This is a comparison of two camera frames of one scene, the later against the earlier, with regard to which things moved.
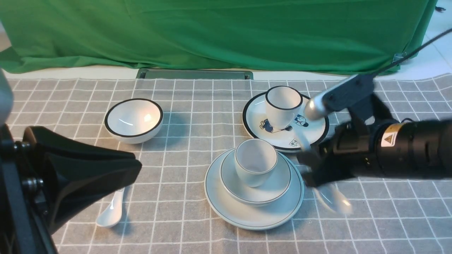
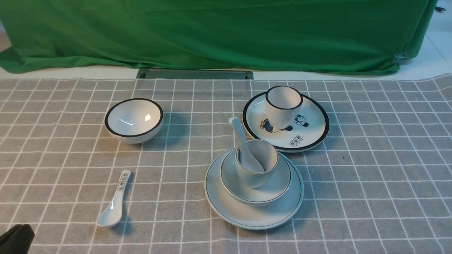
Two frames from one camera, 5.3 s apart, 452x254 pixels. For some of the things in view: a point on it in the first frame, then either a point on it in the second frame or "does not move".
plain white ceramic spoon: (329, 194) to (248, 162)
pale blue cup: (255, 160) does not move
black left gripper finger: (79, 171) to (17, 240)
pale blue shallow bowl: (235, 188) does not move
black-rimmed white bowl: (133, 120) does not move
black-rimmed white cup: (283, 103) does not move
